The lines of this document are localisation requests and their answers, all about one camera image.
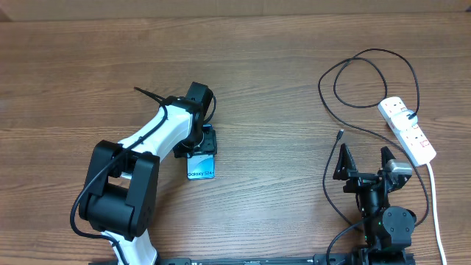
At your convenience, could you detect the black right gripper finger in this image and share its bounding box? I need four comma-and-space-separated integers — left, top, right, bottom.
333, 144, 357, 180
380, 146, 396, 172

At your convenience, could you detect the Samsung Galaxy smartphone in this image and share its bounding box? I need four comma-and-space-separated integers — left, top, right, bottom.
186, 124, 216, 181

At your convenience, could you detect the black USB charging cable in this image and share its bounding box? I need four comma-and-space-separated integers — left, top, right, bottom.
317, 48, 431, 231

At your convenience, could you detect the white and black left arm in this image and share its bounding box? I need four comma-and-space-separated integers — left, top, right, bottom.
69, 82, 217, 264

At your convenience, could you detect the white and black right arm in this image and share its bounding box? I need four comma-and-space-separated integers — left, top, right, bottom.
325, 144, 417, 265

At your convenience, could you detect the white USB charger adapter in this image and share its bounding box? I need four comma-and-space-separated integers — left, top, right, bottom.
389, 110, 418, 131

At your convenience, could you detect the white power extension strip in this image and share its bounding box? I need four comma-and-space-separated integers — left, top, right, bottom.
378, 96, 436, 166

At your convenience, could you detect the white power strip cord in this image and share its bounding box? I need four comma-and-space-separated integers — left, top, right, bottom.
425, 162, 448, 265

